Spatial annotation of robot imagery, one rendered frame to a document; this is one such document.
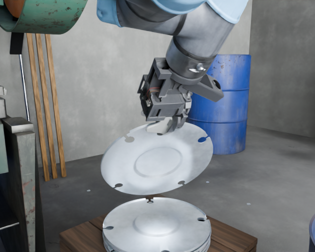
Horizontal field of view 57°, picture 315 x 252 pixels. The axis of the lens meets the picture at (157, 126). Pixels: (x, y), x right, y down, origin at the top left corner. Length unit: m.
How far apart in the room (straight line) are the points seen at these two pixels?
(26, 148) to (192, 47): 0.61
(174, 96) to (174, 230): 0.40
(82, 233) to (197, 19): 0.67
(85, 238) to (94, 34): 1.95
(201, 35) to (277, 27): 3.40
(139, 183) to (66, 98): 1.75
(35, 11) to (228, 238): 0.86
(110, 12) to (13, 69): 1.99
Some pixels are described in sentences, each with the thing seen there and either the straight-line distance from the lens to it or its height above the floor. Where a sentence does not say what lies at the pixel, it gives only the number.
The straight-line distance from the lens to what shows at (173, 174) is 0.80.
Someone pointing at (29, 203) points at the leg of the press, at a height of 0.41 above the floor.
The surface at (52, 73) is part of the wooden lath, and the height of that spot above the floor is 0.74.
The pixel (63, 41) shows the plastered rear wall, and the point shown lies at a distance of 2.46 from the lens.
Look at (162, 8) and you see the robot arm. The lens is 0.26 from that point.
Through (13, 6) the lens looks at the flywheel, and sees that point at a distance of 1.29.
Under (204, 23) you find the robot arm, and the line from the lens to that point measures 0.41.
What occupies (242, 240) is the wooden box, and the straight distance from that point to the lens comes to 0.87.
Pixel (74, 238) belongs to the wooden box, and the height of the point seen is 0.35.
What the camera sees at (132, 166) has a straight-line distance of 0.74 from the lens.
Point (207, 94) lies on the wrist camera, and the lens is 0.56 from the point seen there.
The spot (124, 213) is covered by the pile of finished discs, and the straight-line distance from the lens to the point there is 0.89.
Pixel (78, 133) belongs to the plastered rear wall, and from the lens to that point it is 2.55.
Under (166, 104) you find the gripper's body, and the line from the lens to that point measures 0.51.
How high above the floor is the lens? 0.82
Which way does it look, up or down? 12 degrees down
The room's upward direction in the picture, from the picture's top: straight up
